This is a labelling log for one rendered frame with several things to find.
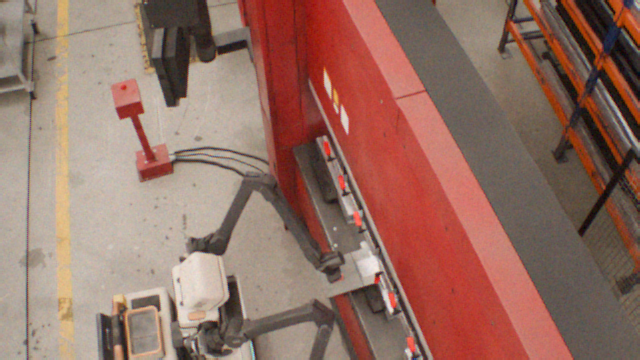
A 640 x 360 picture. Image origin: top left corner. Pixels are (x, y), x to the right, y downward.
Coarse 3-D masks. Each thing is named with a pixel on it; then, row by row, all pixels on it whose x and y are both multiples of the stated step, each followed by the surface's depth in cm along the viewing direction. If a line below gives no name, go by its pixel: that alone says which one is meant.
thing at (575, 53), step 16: (544, 0) 434; (544, 16) 431; (560, 16) 430; (560, 32) 414; (576, 32) 418; (576, 48) 411; (576, 64) 404; (592, 64) 403; (608, 80) 395; (624, 80) 396; (592, 96) 392; (608, 96) 388; (608, 112) 378; (624, 112) 381; (624, 128) 372; (624, 144) 368
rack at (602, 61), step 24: (528, 0) 443; (624, 0) 335; (504, 24) 490; (576, 24) 388; (504, 48) 508; (552, 48) 424; (600, 48) 367; (600, 72) 376; (552, 96) 440; (624, 96) 354; (576, 120) 415; (600, 120) 385; (576, 144) 420; (600, 192) 401; (624, 240) 384; (624, 288) 394
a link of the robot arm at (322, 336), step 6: (318, 330) 251; (324, 330) 246; (318, 336) 249; (324, 336) 248; (318, 342) 254; (324, 342) 254; (312, 348) 258; (318, 348) 256; (324, 348) 256; (312, 354) 259; (318, 354) 258
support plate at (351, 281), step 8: (344, 256) 305; (352, 256) 305; (360, 256) 305; (368, 256) 305; (344, 264) 303; (352, 264) 303; (320, 272) 301; (344, 272) 301; (352, 272) 300; (320, 280) 299; (344, 280) 298; (352, 280) 298; (360, 280) 298; (368, 280) 298; (328, 288) 296; (336, 288) 296; (344, 288) 296; (352, 288) 296; (328, 296) 294
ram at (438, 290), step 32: (320, 0) 246; (320, 32) 261; (320, 64) 279; (352, 64) 229; (320, 96) 298; (352, 96) 242; (352, 128) 256; (384, 128) 213; (352, 160) 273; (384, 160) 225; (384, 192) 237; (416, 192) 200; (384, 224) 251; (416, 224) 210; (384, 256) 266; (416, 256) 220; (448, 256) 187; (416, 288) 232; (448, 288) 196; (448, 320) 205; (480, 320) 176; (448, 352) 215; (480, 352) 183
